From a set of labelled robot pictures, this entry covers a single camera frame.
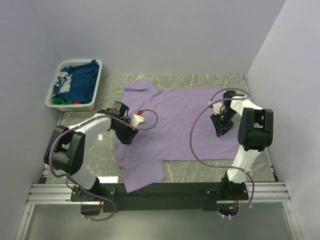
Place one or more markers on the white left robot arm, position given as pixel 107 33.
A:
pixel 66 148

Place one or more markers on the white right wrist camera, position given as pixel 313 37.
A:
pixel 218 108

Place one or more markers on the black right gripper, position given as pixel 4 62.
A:
pixel 220 127

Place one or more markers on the green t shirt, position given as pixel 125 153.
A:
pixel 60 101

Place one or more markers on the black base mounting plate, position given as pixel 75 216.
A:
pixel 164 196

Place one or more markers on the purple t shirt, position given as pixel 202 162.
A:
pixel 178 128

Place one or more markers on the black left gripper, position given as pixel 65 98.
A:
pixel 127 138

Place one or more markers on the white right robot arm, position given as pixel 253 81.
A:
pixel 255 131

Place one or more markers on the white laundry basket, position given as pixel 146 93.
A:
pixel 70 108

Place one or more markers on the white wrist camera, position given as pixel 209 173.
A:
pixel 218 108
pixel 136 120

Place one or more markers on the aluminium frame rail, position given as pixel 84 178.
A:
pixel 50 215

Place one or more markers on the blue printed t shirt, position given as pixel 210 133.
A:
pixel 76 83

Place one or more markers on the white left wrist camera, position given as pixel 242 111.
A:
pixel 136 120

